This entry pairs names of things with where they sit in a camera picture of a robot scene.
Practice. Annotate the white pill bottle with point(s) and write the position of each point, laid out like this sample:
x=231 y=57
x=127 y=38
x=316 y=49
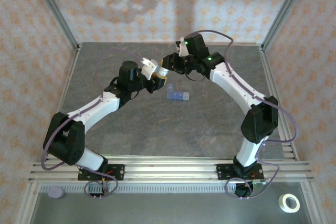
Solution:
x=164 y=72

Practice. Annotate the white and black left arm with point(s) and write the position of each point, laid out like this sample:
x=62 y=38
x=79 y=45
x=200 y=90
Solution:
x=68 y=142

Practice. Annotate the blue clear pill organizer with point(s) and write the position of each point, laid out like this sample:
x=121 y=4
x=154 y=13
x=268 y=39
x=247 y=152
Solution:
x=178 y=95

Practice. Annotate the purple round lid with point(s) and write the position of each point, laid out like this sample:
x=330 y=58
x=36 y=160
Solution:
x=55 y=192

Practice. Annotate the white tape roll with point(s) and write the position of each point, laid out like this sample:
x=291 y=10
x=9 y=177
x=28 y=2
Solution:
x=283 y=207

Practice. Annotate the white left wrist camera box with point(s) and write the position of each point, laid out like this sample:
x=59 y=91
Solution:
x=148 y=69

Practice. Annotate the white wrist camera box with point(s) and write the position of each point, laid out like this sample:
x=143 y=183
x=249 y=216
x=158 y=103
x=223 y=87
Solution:
x=182 y=48
x=148 y=69

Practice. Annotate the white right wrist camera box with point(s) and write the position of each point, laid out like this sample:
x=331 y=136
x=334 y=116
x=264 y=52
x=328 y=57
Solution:
x=182 y=48

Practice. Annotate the aluminium table side rail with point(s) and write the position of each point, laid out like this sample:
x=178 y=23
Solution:
x=68 y=82
x=285 y=129

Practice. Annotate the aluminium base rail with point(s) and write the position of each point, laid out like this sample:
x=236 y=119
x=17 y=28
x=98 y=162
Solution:
x=170 y=171

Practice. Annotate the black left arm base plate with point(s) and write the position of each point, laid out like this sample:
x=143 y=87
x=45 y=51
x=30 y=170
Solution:
x=118 y=171

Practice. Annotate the aluminium corner post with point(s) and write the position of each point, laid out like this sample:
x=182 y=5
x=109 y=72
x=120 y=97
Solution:
x=283 y=11
x=56 y=11

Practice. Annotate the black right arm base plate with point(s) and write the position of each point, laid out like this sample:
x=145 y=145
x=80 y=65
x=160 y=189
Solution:
x=223 y=171

